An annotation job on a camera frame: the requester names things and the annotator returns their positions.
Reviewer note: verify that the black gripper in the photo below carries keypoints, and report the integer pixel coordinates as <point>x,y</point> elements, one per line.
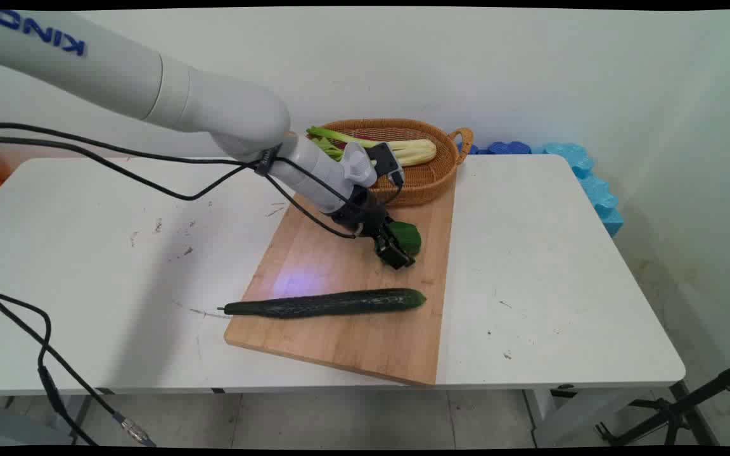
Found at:
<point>362,212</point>

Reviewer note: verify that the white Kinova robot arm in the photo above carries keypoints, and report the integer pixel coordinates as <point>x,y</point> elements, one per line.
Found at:
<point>213,107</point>

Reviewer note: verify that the green cucumber piece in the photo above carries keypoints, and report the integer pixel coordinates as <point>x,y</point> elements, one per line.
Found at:
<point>409,235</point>

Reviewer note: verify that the woven wicker basket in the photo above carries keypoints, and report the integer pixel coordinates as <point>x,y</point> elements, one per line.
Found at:
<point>425,177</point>

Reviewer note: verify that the long dark green cucumber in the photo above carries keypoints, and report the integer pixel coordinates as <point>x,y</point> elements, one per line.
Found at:
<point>327,303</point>

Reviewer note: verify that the wooden cutting board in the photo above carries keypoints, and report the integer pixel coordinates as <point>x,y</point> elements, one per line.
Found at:
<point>339,342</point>

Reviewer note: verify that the pale green celery bunch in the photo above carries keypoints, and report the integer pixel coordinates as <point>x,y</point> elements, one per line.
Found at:
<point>412,152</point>

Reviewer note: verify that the dark blue foam mat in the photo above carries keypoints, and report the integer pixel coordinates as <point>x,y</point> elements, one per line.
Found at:
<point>507,148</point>

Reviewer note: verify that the light blue foam mat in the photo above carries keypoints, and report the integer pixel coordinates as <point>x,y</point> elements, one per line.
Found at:
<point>596,190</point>

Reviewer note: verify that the black tripod stand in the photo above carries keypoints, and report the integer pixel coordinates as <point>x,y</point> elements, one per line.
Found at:
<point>675,411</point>

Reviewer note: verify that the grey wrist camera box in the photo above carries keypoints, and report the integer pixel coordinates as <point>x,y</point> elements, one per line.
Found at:
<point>374,161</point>

